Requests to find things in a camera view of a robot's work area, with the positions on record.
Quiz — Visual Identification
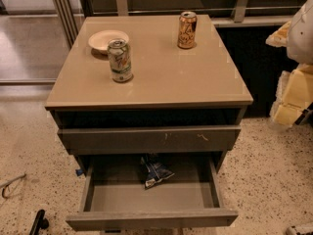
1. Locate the blue chip bag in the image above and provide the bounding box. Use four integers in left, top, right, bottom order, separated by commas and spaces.
141, 154, 174, 189

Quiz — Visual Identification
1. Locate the grey drawer cabinet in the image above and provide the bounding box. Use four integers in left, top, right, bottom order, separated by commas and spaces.
44, 14, 254, 235

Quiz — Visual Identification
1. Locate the grey cable on floor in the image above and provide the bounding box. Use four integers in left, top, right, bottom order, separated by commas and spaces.
0, 172, 27, 200

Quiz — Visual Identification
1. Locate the black object on floor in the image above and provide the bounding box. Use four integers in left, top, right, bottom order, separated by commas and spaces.
29, 210, 49, 235

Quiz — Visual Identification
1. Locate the green white soda can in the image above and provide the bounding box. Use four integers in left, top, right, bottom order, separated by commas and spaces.
107, 38, 133, 82

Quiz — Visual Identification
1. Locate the blue tape piece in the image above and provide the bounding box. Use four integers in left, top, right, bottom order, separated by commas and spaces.
75, 169, 83, 176

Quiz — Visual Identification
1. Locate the open middle drawer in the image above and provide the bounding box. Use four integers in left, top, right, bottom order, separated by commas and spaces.
67, 154, 238, 231

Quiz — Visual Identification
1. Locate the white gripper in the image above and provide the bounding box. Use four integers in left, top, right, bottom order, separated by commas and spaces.
265, 22, 313, 127

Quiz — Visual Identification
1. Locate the orange soda can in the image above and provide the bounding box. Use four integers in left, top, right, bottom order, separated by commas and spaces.
177, 11, 198, 49

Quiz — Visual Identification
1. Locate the white object bottom right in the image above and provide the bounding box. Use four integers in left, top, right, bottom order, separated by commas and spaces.
286, 223, 313, 235

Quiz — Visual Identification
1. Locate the white bowl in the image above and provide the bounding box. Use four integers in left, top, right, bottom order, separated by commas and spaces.
88, 30, 129, 55

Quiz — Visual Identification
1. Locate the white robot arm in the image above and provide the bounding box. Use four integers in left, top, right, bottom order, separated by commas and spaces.
266, 0, 313, 128

